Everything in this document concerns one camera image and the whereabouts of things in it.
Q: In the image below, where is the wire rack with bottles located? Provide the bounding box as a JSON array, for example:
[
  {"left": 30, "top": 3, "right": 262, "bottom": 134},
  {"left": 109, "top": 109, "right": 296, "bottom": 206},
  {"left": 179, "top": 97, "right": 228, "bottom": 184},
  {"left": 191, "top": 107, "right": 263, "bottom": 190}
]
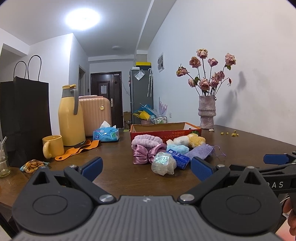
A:
[{"left": 149, "top": 115, "right": 168, "bottom": 125}]

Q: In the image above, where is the wall electrical panel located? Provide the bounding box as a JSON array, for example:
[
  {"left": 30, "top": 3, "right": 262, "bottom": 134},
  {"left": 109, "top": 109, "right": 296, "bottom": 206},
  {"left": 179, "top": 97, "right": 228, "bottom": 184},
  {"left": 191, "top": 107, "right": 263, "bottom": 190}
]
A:
[{"left": 157, "top": 53, "right": 164, "bottom": 72}]

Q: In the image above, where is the black paper shopping bag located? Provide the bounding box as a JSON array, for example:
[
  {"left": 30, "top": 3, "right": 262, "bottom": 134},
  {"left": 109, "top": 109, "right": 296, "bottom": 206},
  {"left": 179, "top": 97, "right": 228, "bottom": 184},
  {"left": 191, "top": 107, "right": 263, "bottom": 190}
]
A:
[{"left": 1, "top": 60, "right": 52, "bottom": 168}]

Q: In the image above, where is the pink satin bow scrunchie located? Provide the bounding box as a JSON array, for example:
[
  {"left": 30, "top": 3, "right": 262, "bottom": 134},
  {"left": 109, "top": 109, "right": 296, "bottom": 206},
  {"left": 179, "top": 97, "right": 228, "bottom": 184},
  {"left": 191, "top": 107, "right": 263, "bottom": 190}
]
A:
[{"left": 133, "top": 143, "right": 167, "bottom": 165}]

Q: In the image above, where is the blue wet wipes packet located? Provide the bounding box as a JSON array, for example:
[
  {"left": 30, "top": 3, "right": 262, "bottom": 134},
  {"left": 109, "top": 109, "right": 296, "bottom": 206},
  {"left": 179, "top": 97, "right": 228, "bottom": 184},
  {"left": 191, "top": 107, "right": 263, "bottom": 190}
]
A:
[{"left": 167, "top": 149, "right": 190, "bottom": 170}]

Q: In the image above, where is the white yellow plush toy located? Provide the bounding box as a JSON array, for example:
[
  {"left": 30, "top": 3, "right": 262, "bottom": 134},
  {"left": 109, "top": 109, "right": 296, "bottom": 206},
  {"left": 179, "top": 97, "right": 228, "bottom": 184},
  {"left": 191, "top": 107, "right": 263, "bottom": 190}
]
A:
[{"left": 173, "top": 133, "right": 206, "bottom": 149}]

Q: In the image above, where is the pink hard-shell suitcase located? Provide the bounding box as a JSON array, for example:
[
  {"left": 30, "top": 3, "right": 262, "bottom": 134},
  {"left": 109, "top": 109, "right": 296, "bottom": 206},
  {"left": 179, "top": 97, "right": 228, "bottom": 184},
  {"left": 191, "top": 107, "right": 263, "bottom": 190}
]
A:
[{"left": 79, "top": 95, "right": 112, "bottom": 137}]

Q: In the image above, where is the clear glass jar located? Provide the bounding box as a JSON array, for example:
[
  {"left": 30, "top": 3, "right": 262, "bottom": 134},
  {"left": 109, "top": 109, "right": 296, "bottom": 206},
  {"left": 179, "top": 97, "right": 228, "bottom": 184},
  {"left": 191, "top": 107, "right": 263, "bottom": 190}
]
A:
[{"left": 0, "top": 137, "right": 11, "bottom": 178}]

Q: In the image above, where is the blue tissue pack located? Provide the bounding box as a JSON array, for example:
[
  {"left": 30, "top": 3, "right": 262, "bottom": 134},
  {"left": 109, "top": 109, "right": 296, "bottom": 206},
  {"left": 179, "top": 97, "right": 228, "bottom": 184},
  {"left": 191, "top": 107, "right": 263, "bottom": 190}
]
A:
[{"left": 93, "top": 121, "right": 119, "bottom": 142}]

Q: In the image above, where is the red orange cardboard box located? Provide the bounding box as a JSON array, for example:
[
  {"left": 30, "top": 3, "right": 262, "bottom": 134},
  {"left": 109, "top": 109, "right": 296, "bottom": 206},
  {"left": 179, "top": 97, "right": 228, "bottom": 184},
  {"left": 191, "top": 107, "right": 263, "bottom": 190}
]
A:
[{"left": 130, "top": 122, "right": 202, "bottom": 142}]

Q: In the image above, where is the light blue fluffy cloth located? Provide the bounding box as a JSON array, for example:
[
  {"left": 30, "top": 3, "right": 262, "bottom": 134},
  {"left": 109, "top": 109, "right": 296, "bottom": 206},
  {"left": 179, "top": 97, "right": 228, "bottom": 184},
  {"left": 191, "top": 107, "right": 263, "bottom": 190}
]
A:
[{"left": 166, "top": 144, "right": 190, "bottom": 155}]

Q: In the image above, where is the yellow ceramic mug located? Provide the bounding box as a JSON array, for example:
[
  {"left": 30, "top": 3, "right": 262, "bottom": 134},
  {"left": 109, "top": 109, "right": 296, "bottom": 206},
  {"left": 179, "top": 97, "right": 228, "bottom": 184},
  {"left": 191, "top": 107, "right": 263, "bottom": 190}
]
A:
[{"left": 42, "top": 135, "right": 65, "bottom": 159}]

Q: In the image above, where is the purple drawstring pouch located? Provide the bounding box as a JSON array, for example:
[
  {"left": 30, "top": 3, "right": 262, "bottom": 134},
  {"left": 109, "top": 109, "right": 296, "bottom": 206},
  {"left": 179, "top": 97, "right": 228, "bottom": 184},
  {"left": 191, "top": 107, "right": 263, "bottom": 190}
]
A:
[{"left": 185, "top": 144, "right": 226, "bottom": 160}]

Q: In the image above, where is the blue yellow bag pile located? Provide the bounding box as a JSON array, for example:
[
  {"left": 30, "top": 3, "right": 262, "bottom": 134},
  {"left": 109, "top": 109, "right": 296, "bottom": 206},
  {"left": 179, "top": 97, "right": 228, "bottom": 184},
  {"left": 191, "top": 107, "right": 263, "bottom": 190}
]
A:
[{"left": 133, "top": 104, "right": 156, "bottom": 121}]

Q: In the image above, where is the pink textured ceramic vase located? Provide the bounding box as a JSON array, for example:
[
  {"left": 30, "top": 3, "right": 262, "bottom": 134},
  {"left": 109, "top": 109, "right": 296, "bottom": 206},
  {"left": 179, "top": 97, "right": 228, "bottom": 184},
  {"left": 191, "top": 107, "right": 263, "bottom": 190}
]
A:
[{"left": 198, "top": 96, "right": 216, "bottom": 130}]

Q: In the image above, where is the snack bag of biscuits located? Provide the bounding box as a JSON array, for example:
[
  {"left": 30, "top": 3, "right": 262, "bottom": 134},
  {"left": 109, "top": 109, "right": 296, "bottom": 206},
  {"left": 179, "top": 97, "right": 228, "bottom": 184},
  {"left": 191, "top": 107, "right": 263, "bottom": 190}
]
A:
[{"left": 20, "top": 159, "right": 49, "bottom": 174}]

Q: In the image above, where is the dried pink rose bouquet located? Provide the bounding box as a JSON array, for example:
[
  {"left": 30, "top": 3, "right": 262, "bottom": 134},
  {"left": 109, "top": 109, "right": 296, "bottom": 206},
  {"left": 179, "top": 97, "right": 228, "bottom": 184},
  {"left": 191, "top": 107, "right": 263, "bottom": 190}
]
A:
[{"left": 176, "top": 48, "right": 237, "bottom": 97}]

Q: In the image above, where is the person right hand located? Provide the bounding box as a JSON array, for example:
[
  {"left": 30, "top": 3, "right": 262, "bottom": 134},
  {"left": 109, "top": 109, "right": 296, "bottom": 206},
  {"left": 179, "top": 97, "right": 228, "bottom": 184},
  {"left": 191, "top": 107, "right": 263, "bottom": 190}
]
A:
[{"left": 283, "top": 198, "right": 296, "bottom": 236}]

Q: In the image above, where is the yellow thermos jug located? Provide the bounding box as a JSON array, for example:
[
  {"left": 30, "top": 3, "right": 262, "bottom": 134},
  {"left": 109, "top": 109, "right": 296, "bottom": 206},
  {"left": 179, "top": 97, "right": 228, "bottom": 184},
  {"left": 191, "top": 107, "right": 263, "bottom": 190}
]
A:
[{"left": 58, "top": 84, "right": 86, "bottom": 147}]

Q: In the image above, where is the yellow box on refrigerator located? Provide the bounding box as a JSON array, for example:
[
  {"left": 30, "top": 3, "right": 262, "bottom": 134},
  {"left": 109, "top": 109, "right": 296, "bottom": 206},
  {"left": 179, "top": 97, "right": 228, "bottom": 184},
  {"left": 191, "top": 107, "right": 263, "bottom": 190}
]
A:
[{"left": 135, "top": 62, "right": 152, "bottom": 66}]

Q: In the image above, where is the dark brown entrance door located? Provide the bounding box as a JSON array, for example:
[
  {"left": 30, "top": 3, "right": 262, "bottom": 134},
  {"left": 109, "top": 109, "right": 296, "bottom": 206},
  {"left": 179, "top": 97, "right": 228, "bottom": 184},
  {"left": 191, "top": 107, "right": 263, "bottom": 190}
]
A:
[{"left": 90, "top": 72, "right": 124, "bottom": 128}]

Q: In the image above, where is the grey refrigerator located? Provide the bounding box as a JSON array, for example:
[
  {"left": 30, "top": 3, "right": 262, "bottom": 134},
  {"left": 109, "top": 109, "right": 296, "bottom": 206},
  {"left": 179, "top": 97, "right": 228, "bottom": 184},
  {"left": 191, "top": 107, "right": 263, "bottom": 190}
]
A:
[{"left": 129, "top": 70, "right": 154, "bottom": 124}]

